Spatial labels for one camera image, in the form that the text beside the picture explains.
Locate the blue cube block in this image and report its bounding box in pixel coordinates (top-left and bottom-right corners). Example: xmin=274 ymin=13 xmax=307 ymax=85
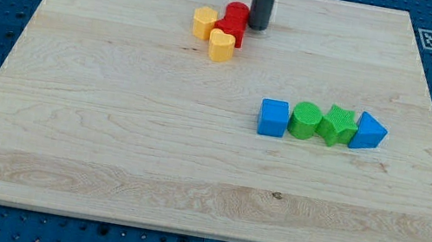
xmin=257 ymin=98 xmax=289 ymax=138

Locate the yellow hexagon block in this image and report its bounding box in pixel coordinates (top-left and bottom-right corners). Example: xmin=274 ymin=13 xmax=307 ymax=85
xmin=192 ymin=6 xmax=219 ymax=40

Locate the green star block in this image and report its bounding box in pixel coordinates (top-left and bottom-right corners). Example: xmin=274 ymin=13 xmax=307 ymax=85
xmin=316 ymin=104 xmax=358 ymax=147

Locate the red cylinder block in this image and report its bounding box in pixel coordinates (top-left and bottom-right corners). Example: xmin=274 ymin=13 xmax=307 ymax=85
xmin=224 ymin=1 xmax=250 ymax=26

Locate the blue triangle block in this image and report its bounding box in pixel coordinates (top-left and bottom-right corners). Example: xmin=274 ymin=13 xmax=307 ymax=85
xmin=347 ymin=112 xmax=388 ymax=149

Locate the yellow heart block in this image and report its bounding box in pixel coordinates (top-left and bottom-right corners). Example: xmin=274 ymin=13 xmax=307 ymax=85
xmin=208 ymin=29 xmax=236 ymax=62

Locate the light wooden board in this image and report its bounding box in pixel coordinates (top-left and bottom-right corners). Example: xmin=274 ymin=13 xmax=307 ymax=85
xmin=0 ymin=0 xmax=432 ymax=242

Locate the green cylinder block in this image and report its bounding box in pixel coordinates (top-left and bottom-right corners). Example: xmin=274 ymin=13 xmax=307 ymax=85
xmin=287 ymin=101 xmax=323 ymax=140

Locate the red star block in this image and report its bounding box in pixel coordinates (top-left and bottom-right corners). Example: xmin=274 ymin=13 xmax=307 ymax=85
xmin=214 ymin=18 xmax=247 ymax=49

